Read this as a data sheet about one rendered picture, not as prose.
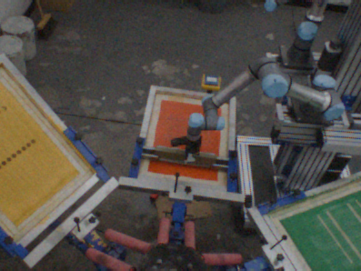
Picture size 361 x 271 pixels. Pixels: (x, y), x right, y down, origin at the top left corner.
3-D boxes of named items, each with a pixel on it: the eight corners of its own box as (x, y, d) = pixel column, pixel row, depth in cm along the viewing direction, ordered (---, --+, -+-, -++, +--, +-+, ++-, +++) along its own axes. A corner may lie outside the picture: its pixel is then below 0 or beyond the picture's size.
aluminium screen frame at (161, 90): (151, 89, 289) (151, 85, 286) (235, 101, 289) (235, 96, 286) (129, 182, 237) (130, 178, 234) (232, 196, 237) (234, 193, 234)
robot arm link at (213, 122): (222, 108, 227) (202, 108, 225) (226, 124, 220) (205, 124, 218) (219, 118, 233) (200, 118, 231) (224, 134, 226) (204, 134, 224)
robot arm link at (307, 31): (291, 45, 270) (297, 27, 260) (296, 35, 278) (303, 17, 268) (308, 52, 267) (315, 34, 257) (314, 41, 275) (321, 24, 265)
